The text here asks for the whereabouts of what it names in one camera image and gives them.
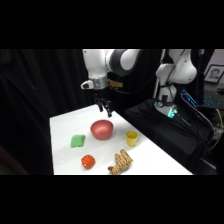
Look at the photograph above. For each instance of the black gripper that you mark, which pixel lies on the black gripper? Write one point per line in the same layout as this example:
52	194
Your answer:
101	96

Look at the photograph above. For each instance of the red ball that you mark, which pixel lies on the red ball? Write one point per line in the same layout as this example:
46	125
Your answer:
88	161

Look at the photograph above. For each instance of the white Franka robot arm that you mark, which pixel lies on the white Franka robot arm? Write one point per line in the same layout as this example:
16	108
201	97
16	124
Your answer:
96	65

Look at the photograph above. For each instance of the pink bowl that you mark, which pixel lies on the pink bowl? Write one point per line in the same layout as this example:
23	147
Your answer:
101	130

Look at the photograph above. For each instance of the tan wrist connector block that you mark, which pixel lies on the tan wrist connector block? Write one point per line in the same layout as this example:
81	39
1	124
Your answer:
115	84

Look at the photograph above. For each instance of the yellow cup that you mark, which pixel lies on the yellow cup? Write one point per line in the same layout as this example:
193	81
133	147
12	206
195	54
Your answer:
131	138

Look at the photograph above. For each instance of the green soft toy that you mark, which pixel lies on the green soft toy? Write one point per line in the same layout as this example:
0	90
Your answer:
77	141

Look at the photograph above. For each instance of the black covered robot stand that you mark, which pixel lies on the black covered robot stand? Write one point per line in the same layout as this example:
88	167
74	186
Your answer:
160	133

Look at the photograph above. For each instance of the green status light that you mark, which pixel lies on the green status light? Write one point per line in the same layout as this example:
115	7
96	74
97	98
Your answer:
171	112

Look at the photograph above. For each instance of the blue lit device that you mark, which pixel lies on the blue lit device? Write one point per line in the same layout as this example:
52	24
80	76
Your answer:
189	98

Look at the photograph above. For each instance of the backlit keyboard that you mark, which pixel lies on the backlit keyboard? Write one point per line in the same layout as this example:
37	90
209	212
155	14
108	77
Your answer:
212	100

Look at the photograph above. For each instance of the framed portrait picture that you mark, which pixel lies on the framed portrait picture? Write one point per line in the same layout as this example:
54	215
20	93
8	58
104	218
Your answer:
214	73

